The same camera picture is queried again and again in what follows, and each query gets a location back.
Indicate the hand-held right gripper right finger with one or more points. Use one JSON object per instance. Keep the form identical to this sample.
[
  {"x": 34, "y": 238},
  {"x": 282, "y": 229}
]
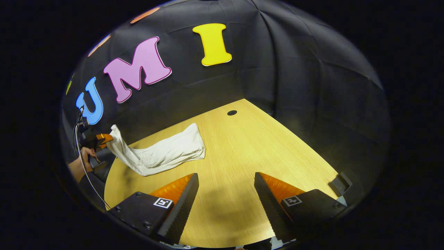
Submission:
[{"x": 270, "y": 208}]

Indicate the white jeans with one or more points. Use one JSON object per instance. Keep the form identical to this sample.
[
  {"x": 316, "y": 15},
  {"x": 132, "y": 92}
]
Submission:
[{"x": 166, "y": 152}]

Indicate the black table clamp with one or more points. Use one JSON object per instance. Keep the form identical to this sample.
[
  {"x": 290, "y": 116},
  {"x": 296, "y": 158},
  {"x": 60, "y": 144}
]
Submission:
[{"x": 340, "y": 184}]

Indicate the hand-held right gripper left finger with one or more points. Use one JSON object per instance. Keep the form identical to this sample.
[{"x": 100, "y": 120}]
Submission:
[{"x": 182, "y": 208}]

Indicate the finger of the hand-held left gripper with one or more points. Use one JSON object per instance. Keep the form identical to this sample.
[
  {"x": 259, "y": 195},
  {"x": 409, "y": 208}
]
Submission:
[{"x": 104, "y": 139}]

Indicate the black backdrop cloth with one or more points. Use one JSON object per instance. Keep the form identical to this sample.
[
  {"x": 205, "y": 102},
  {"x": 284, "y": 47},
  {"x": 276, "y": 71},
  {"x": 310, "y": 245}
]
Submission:
[{"x": 295, "y": 69}]

